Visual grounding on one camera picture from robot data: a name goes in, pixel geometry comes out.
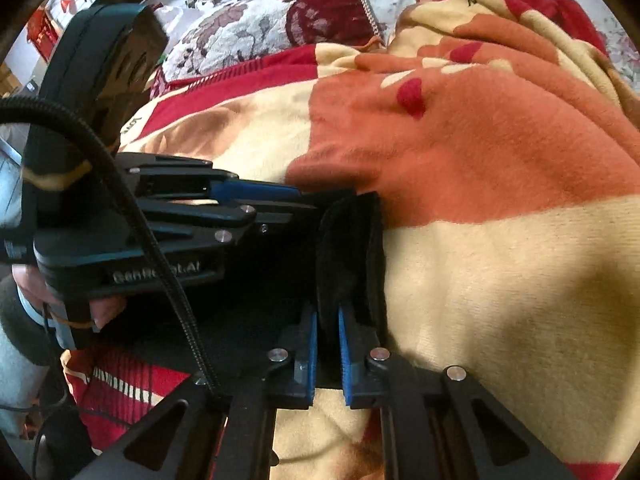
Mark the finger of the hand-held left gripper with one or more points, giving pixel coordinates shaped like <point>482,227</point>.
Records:
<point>210,220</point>
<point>260,191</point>

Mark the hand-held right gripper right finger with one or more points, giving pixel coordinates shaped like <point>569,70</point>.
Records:
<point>346,355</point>

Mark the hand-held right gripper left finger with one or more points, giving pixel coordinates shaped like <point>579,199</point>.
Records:
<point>311,355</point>

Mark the black pants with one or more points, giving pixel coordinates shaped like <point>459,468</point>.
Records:
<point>350,260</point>

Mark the person's left forearm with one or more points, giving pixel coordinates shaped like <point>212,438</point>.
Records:
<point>22,360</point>

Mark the person's left hand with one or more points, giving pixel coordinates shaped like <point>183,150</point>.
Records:
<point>27,285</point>

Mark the white maroon floral pillow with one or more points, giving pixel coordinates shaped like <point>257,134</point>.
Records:
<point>240,30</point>

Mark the red orange cream blanket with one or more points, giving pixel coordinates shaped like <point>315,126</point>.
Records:
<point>500,285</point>

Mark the red knot decoration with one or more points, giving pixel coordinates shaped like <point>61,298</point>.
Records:
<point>42,35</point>

